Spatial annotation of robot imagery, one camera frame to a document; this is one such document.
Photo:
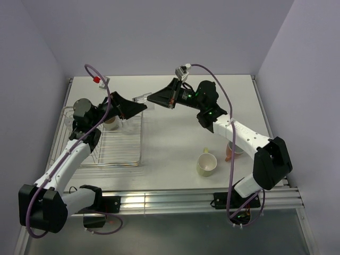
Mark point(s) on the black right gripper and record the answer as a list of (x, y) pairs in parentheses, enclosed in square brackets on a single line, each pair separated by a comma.
[(168, 96)]

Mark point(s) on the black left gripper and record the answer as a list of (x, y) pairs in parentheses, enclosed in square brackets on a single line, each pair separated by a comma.
[(127, 109)]

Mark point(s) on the brown and white paper cup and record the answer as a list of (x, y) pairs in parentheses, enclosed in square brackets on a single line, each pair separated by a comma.
[(111, 124)]

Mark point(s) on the yellow-green ceramic mug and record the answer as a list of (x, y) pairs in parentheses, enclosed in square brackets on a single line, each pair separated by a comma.
[(206, 163)]

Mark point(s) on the orange ceramic mug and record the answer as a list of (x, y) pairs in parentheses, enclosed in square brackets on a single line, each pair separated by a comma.
[(237, 153)]

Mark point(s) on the large clear glass tumbler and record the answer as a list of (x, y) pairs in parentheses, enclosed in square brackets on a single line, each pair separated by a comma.
[(132, 125)]

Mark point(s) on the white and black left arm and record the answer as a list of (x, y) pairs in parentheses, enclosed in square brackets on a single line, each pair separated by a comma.
[(43, 208)]

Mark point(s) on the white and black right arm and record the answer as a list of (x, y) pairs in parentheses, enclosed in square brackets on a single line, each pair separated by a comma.
[(271, 160)]

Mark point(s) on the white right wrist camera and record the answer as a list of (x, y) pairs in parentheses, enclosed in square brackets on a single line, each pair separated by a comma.
[(182, 72)]

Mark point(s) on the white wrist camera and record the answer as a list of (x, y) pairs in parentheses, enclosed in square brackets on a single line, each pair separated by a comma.
[(182, 72), (102, 84)]

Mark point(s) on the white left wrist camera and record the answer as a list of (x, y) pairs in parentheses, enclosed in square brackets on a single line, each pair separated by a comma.
[(102, 84)]

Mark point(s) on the metal wire dish rack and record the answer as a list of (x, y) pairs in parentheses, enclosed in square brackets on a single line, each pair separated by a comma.
[(114, 149)]

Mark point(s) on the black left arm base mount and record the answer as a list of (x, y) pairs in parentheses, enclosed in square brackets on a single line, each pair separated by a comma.
[(106, 212)]

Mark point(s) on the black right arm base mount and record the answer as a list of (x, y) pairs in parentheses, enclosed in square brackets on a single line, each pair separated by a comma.
[(244, 216)]

